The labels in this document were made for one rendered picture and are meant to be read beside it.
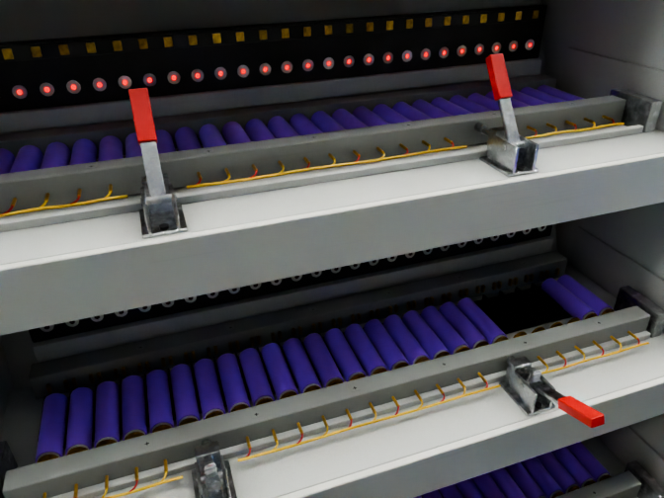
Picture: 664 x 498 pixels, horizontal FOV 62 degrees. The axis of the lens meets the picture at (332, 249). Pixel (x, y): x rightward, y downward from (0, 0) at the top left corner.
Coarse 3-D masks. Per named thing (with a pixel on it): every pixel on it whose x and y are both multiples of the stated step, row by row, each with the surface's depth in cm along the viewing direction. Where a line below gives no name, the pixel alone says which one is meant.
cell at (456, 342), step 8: (424, 312) 55; (432, 312) 54; (440, 312) 55; (432, 320) 54; (440, 320) 53; (432, 328) 53; (440, 328) 52; (448, 328) 52; (440, 336) 52; (448, 336) 51; (456, 336) 51; (448, 344) 51; (456, 344) 50; (464, 344) 50
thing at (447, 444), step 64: (512, 256) 62; (576, 256) 64; (192, 320) 52; (0, 384) 47; (576, 384) 48; (640, 384) 48; (0, 448) 40; (320, 448) 43; (384, 448) 43; (448, 448) 43; (512, 448) 45
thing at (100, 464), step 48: (528, 336) 50; (576, 336) 50; (624, 336) 53; (336, 384) 45; (384, 384) 45; (432, 384) 47; (192, 432) 41; (240, 432) 42; (336, 432) 43; (48, 480) 38; (96, 480) 40
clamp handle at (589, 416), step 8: (536, 376) 45; (536, 384) 45; (544, 384) 45; (544, 392) 44; (552, 392) 44; (552, 400) 43; (560, 400) 42; (568, 400) 42; (576, 400) 42; (560, 408) 42; (568, 408) 41; (576, 408) 40; (584, 408) 40; (592, 408) 40; (576, 416) 40; (584, 416) 40; (592, 416) 39; (600, 416) 39; (592, 424) 39; (600, 424) 39
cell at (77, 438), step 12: (72, 396) 46; (84, 396) 45; (72, 408) 44; (84, 408) 44; (72, 420) 43; (84, 420) 43; (72, 432) 42; (84, 432) 42; (72, 444) 41; (84, 444) 41
